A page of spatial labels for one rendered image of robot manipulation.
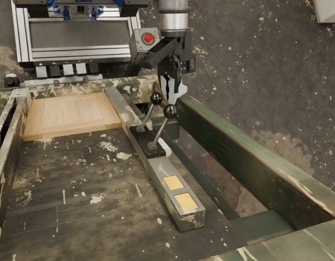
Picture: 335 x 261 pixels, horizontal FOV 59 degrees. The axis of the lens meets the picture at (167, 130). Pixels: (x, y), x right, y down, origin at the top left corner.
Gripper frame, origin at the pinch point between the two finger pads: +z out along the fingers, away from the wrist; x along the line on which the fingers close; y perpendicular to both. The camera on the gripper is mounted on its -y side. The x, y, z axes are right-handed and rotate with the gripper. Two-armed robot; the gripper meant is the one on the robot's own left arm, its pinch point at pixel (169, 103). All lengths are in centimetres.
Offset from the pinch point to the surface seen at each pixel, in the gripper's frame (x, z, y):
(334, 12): 66, -16, 253
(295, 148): 49, 96, 186
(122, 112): 22.6, 8.1, -2.9
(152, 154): -11.3, 7.1, -14.8
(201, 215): -33.4, 9.3, -20.0
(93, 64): 77, 1, 14
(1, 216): -8, 10, -49
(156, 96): -0.1, -3.1, -4.6
